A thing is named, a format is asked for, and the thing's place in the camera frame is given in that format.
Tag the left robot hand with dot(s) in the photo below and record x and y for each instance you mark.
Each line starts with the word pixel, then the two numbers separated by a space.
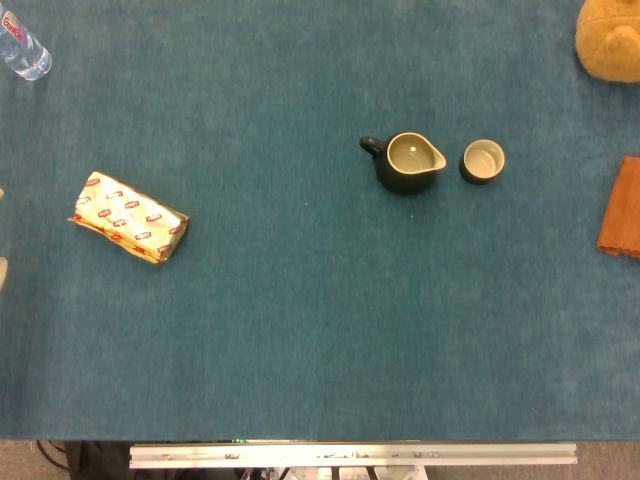
pixel 2 275

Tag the yellow snack packet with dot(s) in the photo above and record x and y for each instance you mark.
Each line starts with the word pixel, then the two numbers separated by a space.
pixel 127 217

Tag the dark green ceramic pitcher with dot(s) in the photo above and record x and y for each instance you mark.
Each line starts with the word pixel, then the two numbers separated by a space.
pixel 400 182

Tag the small dark green cup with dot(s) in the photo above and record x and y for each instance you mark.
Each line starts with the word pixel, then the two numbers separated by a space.
pixel 482 160

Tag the clear plastic water bottle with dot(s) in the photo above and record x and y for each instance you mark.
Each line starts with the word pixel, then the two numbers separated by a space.
pixel 27 55

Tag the blue felt table mat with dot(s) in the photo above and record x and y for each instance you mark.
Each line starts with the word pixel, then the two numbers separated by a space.
pixel 300 325

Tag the orange cloth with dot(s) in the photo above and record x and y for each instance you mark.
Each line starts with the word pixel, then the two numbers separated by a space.
pixel 622 210

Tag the brown plush toy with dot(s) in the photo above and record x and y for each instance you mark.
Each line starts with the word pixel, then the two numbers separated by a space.
pixel 605 45

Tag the aluminium profile rail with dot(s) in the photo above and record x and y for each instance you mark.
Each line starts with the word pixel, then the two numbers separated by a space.
pixel 350 457

